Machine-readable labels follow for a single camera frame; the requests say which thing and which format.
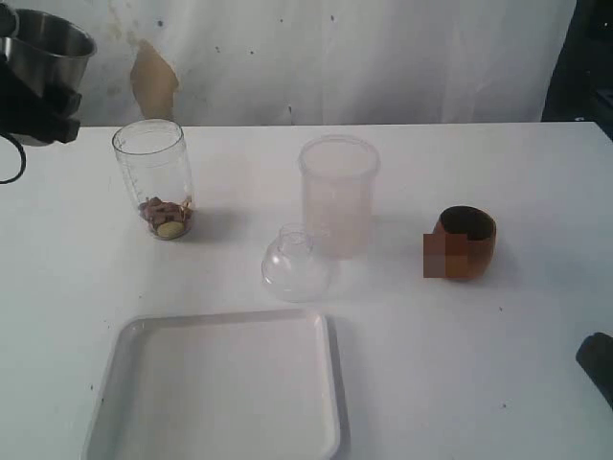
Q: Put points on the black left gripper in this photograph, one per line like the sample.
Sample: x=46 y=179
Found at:
x=48 y=119

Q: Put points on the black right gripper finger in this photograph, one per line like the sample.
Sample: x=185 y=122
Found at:
x=595 y=357

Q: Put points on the stainless steel cup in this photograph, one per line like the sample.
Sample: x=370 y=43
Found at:
x=47 y=51

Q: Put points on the brown wooden cup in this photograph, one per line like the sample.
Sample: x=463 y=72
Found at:
x=460 y=246

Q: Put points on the clear dome strainer lid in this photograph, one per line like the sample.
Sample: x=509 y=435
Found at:
x=294 y=268

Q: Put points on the clear plastic shaker cup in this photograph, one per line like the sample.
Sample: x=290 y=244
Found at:
x=152 y=156

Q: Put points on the translucent plastic container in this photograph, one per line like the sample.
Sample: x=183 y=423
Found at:
x=338 y=175

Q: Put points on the white square tray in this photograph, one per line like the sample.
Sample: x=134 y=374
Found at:
x=238 y=385

